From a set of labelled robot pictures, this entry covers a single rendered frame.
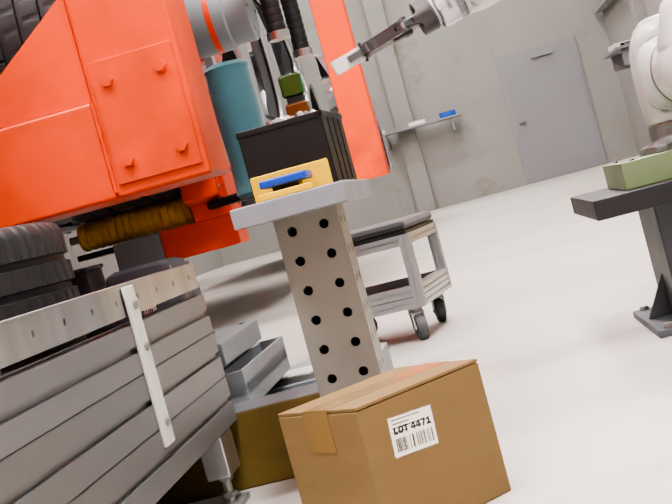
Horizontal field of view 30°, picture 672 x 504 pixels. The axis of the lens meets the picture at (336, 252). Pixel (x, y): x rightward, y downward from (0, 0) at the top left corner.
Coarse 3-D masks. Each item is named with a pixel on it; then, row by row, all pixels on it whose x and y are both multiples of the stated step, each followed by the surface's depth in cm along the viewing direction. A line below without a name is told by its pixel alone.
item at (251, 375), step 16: (256, 352) 278; (272, 352) 269; (224, 368) 248; (240, 368) 259; (256, 368) 249; (272, 368) 264; (288, 368) 282; (240, 384) 236; (256, 384) 245; (272, 384) 260; (240, 400) 236
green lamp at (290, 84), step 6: (294, 72) 216; (282, 78) 216; (288, 78) 216; (294, 78) 216; (300, 78) 216; (282, 84) 216; (288, 84) 216; (294, 84) 216; (300, 84) 216; (282, 90) 216; (288, 90) 216; (294, 90) 216; (300, 90) 216; (282, 96) 217; (288, 96) 216
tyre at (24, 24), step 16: (0, 0) 226; (16, 0) 226; (32, 0) 225; (48, 0) 225; (0, 16) 226; (16, 16) 226; (32, 16) 225; (0, 32) 226; (16, 32) 225; (0, 48) 226; (16, 48) 225; (0, 64) 226; (160, 192) 247; (176, 192) 252; (112, 208) 253; (128, 208) 253
